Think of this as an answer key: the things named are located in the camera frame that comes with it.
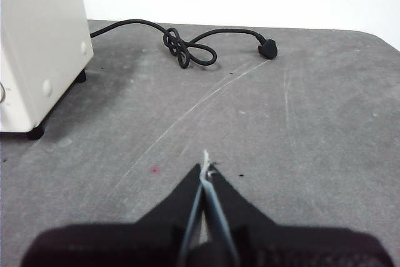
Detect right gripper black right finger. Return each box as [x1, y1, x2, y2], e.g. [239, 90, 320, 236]
[201, 149, 395, 267]

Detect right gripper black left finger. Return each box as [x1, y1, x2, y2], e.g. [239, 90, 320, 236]
[19, 163, 203, 267]

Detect cream Toshiba toaster oven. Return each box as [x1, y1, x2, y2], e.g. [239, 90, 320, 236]
[0, 0, 94, 141]

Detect black power cable with plug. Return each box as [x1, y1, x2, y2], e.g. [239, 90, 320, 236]
[89, 18, 279, 69]

